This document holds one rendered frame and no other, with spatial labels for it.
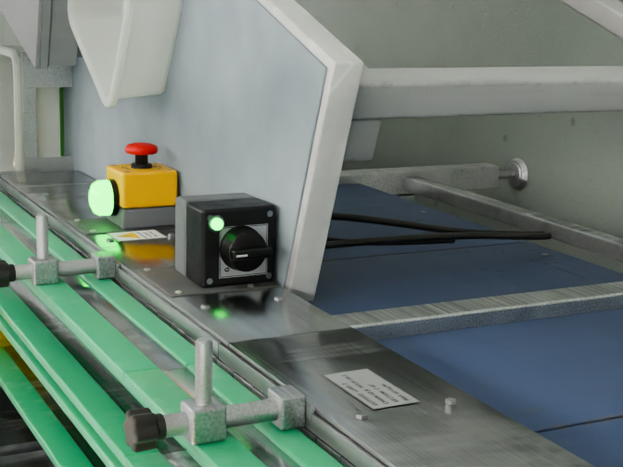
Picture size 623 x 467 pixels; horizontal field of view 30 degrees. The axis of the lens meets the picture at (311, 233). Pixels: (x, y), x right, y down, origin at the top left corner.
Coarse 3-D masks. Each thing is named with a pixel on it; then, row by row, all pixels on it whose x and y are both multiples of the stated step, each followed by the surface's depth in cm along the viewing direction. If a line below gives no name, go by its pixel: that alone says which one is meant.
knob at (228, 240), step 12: (240, 228) 114; (252, 228) 115; (228, 240) 113; (240, 240) 113; (252, 240) 113; (264, 240) 114; (228, 252) 113; (240, 252) 112; (252, 252) 112; (264, 252) 113; (228, 264) 114; (240, 264) 113; (252, 264) 114
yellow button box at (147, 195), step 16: (112, 176) 142; (128, 176) 139; (144, 176) 140; (160, 176) 140; (176, 176) 141; (128, 192) 139; (144, 192) 140; (160, 192) 141; (176, 192) 142; (128, 208) 140; (144, 208) 141; (160, 208) 141; (128, 224) 140; (144, 224) 141; (160, 224) 142
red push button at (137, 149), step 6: (132, 144) 142; (138, 144) 142; (144, 144) 142; (150, 144) 142; (126, 150) 141; (132, 150) 141; (138, 150) 140; (144, 150) 140; (150, 150) 141; (156, 150) 142; (138, 156) 142; (144, 156) 142; (138, 162) 142; (144, 162) 142
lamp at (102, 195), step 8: (96, 184) 140; (104, 184) 140; (112, 184) 140; (96, 192) 139; (104, 192) 139; (112, 192) 140; (96, 200) 139; (104, 200) 139; (112, 200) 140; (96, 208) 140; (104, 208) 140; (112, 208) 140
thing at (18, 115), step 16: (0, 48) 186; (0, 64) 193; (16, 64) 179; (0, 80) 194; (16, 80) 179; (0, 96) 194; (16, 96) 180; (0, 112) 195; (16, 112) 180; (0, 128) 196; (16, 128) 181; (0, 144) 196; (16, 144) 181; (0, 160) 197; (16, 160) 182
